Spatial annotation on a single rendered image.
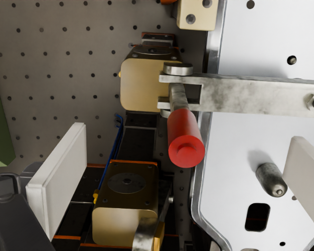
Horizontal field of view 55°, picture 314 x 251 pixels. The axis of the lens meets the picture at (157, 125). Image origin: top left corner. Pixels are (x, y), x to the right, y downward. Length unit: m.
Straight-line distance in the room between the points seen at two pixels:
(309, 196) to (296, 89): 0.17
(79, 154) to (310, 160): 0.12
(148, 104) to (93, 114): 0.40
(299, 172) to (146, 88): 0.19
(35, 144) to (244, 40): 0.58
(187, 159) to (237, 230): 0.33
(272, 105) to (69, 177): 0.23
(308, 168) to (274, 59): 0.24
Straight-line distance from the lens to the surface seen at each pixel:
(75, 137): 0.17
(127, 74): 0.33
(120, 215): 0.38
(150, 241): 0.36
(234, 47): 0.38
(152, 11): 0.67
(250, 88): 0.32
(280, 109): 0.34
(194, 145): 0.18
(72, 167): 0.16
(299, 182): 0.19
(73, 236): 0.57
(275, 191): 0.41
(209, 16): 0.31
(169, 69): 0.30
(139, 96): 0.33
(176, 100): 0.26
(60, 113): 0.75
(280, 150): 0.44
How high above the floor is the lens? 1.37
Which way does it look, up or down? 69 degrees down
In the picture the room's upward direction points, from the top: 177 degrees counter-clockwise
